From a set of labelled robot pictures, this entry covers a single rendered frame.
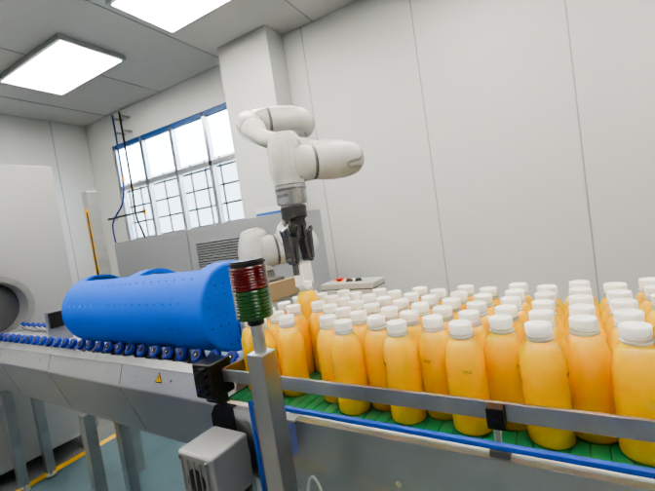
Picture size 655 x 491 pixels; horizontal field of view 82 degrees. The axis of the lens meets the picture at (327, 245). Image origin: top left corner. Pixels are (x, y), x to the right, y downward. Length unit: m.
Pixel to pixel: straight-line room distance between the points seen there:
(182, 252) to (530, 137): 3.12
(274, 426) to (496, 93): 3.36
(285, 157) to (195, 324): 0.54
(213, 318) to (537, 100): 3.13
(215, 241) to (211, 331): 2.18
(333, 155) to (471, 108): 2.69
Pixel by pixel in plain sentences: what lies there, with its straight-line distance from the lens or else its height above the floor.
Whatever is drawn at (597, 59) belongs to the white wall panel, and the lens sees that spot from 3.76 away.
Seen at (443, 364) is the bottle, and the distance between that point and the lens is 0.77.
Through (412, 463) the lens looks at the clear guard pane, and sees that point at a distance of 0.73.
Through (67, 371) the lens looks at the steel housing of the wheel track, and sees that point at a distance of 2.00.
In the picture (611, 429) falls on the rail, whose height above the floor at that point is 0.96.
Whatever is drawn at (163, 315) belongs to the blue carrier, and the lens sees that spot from 1.29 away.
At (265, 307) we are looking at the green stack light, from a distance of 0.65.
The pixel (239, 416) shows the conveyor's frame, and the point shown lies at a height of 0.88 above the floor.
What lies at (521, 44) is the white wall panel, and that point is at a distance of 3.80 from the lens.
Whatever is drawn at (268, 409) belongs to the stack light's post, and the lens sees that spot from 0.70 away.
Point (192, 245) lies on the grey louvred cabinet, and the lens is 3.52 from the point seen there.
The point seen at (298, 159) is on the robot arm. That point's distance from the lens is 1.08.
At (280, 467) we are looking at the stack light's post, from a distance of 0.75.
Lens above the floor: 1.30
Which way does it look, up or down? 3 degrees down
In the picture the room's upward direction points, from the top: 9 degrees counter-clockwise
